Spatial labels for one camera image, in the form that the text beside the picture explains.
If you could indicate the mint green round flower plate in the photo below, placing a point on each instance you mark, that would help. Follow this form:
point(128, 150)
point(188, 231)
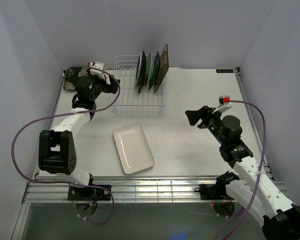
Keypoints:
point(149, 69)

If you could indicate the dark label sticker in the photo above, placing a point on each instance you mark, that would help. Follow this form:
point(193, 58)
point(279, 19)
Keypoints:
point(224, 71)

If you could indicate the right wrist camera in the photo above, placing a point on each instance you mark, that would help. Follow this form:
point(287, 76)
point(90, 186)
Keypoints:
point(224, 104)

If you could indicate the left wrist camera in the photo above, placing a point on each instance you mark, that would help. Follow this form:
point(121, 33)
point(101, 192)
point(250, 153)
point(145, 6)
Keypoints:
point(96, 71)

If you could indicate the white rectangular plate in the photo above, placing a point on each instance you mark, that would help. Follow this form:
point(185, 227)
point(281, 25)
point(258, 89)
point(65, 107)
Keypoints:
point(133, 149)

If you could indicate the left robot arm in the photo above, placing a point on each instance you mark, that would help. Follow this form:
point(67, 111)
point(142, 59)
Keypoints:
point(57, 152)

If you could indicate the white wire dish rack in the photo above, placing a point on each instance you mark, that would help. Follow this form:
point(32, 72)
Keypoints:
point(148, 102)

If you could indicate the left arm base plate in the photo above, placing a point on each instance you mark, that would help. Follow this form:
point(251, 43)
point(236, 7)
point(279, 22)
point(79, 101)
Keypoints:
point(87, 194)

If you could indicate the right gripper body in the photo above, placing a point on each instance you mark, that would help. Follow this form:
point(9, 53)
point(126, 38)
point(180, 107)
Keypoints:
point(212, 122)

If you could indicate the cream square flower plate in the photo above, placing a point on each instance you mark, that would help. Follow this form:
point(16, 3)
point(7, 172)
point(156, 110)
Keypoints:
point(163, 69)

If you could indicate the black floral plate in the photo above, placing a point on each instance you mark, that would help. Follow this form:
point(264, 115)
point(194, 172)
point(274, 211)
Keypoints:
point(75, 77)
point(142, 72)

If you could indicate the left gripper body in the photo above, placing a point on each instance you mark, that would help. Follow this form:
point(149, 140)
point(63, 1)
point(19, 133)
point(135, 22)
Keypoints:
point(99, 86)

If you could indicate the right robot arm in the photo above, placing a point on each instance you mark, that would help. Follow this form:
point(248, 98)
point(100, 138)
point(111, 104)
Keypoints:
point(248, 184)

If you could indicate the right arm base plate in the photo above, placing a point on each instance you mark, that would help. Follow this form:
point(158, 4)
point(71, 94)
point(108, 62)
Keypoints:
point(210, 192)

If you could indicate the teal square plate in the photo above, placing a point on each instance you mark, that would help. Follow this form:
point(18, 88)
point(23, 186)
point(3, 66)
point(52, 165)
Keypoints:
point(155, 70)

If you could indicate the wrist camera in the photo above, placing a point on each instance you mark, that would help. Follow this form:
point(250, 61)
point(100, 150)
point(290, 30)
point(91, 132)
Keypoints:
point(224, 104)
point(96, 71)

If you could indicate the round white green-rimmed plate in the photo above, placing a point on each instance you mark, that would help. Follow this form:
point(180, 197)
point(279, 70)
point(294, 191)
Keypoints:
point(138, 67)

